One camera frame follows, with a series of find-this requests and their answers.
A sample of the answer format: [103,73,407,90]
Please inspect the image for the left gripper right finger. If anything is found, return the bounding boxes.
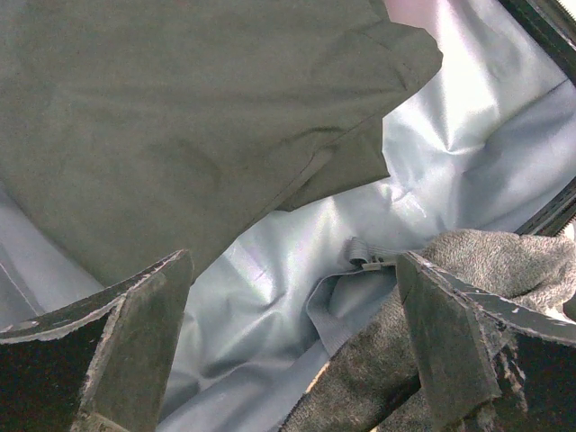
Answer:
[397,253,575,431]

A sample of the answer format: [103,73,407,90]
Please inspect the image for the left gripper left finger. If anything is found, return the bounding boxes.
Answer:
[1,250,194,431]

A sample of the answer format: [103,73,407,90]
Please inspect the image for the black garment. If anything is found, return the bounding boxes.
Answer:
[1,1,443,284]

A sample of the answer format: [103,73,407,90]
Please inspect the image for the black blanket yellow flowers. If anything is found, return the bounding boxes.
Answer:
[281,229,575,431]

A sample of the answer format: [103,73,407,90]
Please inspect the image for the teal hard-shell suitcase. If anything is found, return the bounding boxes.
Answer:
[1,1,575,431]

